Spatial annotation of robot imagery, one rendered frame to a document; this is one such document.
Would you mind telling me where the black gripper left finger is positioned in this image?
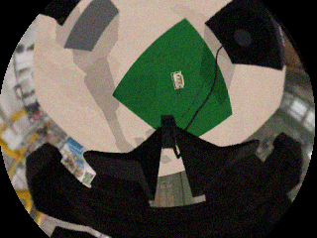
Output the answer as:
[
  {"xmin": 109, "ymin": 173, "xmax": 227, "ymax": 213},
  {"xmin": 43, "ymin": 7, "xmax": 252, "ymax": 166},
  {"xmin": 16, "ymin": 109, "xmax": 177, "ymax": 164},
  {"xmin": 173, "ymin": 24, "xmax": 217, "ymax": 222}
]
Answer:
[{"xmin": 83, "ymin": 127, "xmax": 162, "ymax": 201}]

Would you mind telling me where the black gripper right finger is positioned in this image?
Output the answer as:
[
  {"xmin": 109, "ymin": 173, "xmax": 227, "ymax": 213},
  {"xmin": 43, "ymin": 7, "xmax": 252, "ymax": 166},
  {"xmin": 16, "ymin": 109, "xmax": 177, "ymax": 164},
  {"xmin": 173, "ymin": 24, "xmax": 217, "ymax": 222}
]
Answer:
[{"xmin": 175, "ymin": 127, "xmax": 261, "ymax": 198}]

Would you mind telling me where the green circuit board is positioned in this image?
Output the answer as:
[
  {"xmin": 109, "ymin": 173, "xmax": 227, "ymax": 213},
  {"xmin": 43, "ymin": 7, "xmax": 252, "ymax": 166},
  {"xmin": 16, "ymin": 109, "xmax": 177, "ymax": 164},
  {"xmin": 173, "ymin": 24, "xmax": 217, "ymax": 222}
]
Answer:
[{"xmin": 112, "ymin": 19, "xmax": 233, "ymax": 136}]

